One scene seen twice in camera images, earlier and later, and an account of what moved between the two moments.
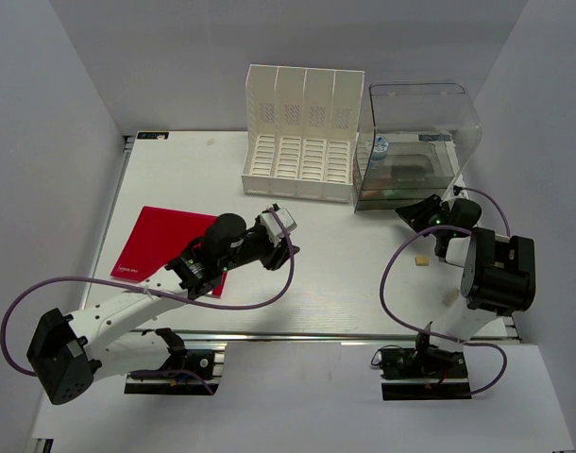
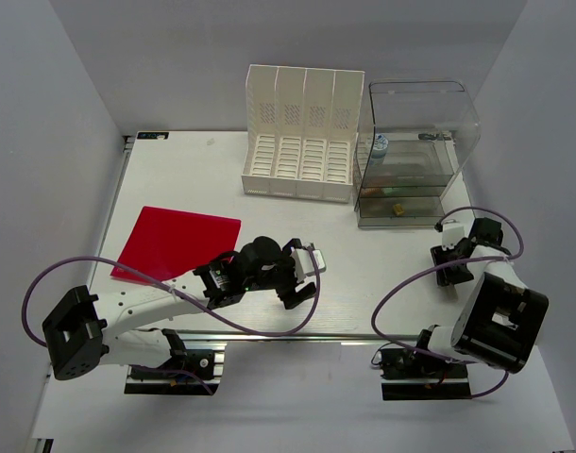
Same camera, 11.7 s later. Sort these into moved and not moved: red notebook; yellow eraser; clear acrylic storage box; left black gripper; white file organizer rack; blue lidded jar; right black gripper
Moved: right black gripper; yellow eraser; left black gripper
Not moved: blue lidded jar; clear acrylic storage box; red notebook; white file organizer rack
